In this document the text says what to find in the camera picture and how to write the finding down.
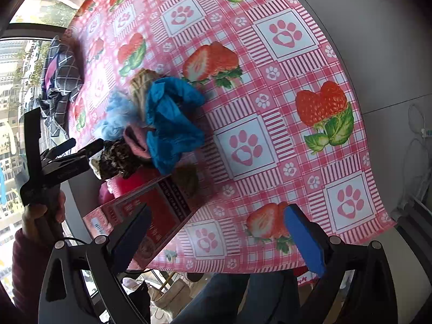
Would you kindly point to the pink strawberry printed tablecloth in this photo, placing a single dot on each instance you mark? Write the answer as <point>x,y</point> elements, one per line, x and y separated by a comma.
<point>270,108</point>

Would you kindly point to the grey plaid clothing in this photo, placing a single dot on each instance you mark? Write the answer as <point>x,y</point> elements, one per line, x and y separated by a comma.
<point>64,74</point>

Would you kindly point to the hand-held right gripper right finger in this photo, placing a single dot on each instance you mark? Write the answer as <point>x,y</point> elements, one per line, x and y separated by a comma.
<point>303,239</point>

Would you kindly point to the person's left hand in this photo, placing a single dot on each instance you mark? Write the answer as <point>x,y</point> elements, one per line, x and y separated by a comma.
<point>31,217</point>

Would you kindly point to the dark furniture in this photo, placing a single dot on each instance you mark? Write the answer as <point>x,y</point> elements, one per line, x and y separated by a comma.
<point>415,243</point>

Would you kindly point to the pink purple garment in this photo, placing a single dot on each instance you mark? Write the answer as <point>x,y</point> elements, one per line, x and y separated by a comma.
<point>50,72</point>

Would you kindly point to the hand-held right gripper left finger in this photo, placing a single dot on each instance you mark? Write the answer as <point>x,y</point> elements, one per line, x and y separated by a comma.
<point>131,239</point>

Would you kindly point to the light blue fluffy cloth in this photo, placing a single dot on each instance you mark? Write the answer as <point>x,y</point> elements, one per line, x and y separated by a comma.
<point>116,114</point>

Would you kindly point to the dark patterned scrunchie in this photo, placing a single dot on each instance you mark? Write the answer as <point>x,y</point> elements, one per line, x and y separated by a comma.
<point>116,160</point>

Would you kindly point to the pink knit sock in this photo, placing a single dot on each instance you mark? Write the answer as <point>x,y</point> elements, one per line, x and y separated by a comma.
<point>135,138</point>

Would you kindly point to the beige knitted cloth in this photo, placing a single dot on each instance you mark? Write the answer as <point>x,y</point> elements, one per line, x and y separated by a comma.
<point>141,84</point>

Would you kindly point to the person's left forearm maroon sleeve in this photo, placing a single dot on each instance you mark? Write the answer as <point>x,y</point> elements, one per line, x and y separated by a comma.
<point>27,263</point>

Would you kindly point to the teal blue cloth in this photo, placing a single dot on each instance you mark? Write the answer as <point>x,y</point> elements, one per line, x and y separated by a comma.
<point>168,118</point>

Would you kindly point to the person's jeans leg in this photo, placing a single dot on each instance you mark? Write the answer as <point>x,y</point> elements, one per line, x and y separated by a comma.
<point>229,297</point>

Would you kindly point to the beige bag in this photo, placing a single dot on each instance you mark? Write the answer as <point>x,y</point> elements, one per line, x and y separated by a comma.
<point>172,293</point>

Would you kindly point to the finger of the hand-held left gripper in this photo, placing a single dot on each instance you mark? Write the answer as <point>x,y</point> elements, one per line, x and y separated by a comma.
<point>62,146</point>
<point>77,165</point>

